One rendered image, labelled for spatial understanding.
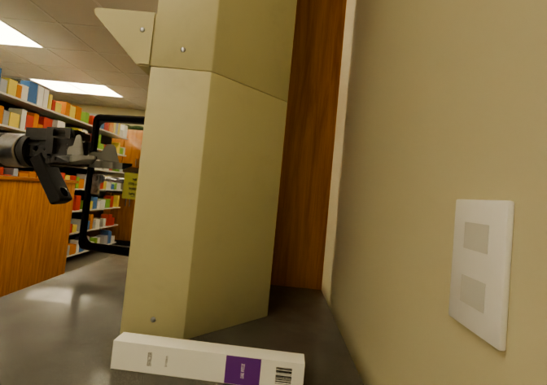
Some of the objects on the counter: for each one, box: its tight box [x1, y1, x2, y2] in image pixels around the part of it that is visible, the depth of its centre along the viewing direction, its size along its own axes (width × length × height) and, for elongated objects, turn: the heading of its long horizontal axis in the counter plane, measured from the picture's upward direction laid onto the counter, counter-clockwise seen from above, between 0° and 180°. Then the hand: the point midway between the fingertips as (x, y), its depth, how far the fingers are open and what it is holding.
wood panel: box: [270, 0, 349, 290], centre depth 94 cm, size 49×3×140 cm
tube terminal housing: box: [120, 0, 300, 339], centre depth 70 cm, size 25×32×77 cm
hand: (116, 165), depth 68 cm, fingers open, 14 cm apart
